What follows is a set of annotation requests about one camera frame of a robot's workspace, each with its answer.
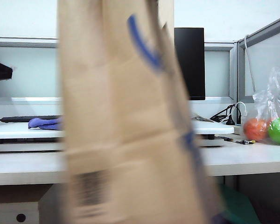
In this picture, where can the brown luckin coffee paper bag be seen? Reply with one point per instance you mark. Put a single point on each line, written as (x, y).
(130, 116)

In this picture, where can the clear plastic bag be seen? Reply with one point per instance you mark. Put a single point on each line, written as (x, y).
(275, 93)

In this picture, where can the stack of papers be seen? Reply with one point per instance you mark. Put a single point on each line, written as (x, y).
(204, 118)

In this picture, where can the black computer monitor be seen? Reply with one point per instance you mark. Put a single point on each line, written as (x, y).
(191, 63)

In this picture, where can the purple cloth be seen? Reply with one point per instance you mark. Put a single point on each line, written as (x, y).
(44, 123)

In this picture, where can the white charger plug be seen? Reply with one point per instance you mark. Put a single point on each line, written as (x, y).
(243, 114)

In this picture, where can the light wooden upright board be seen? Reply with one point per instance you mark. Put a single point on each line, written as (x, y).
(168, 11)

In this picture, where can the small screwdriver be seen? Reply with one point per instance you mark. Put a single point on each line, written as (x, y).
(242, 141)

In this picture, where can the orange toy fruit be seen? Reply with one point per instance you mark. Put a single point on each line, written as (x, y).
(255, 129)

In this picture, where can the black keyboard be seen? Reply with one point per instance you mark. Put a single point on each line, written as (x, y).
(16, 119)

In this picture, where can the white desk riser platform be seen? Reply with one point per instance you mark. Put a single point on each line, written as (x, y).
(14, 132)

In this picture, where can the black angular object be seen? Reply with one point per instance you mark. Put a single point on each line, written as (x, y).
(0, 70)

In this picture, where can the wooden box with round hole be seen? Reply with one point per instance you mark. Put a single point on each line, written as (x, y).
(14, 213)

